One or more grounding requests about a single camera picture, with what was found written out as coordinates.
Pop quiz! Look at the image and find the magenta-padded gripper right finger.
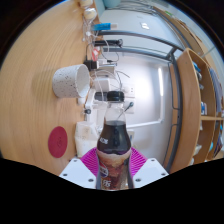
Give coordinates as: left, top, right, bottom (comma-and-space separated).
128, 148, 169, 189

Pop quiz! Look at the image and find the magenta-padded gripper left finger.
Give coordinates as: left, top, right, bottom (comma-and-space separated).
59, 147, 101, 190

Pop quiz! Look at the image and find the cola bottle with black cap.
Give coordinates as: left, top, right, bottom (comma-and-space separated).
95, 90, 133, 191

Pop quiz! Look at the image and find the white tissue pack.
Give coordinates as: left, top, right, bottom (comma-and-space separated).
73, 120, 99, 158

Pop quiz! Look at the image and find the flat round red coaster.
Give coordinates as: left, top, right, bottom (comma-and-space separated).
47, 125, 69, 159

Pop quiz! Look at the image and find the white power strip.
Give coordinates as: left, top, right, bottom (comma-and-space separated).
83, 87, 98, 122

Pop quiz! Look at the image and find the black power adapter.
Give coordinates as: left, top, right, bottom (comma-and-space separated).
94, 92, 109, 101

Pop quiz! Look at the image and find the white speckled cup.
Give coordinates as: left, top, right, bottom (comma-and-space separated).
52, 63, 92, 99

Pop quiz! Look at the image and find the white charger block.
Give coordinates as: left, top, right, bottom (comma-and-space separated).
94, 77, 111, 93

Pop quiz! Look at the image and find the small black charger block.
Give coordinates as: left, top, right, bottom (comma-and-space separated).
83, 59, 99, 70

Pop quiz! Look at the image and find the black electric shaver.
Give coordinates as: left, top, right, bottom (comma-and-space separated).
93, 38, 124, 48

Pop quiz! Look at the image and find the small cream round object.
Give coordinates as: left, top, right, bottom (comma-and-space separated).
79, 0, 94, 8
83, 7, 98, 20

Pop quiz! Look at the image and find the teal sofa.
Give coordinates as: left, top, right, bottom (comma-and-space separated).
101, 0, 124, 9

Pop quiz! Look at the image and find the white wall socket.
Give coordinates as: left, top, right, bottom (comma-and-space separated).
123, 99, 136, 114

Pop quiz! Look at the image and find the grey metal desk frame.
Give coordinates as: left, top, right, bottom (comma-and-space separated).
98, 29, 184, 174

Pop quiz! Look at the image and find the long wooden wall shelf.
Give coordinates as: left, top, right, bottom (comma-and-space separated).
153, 4, 214, 68

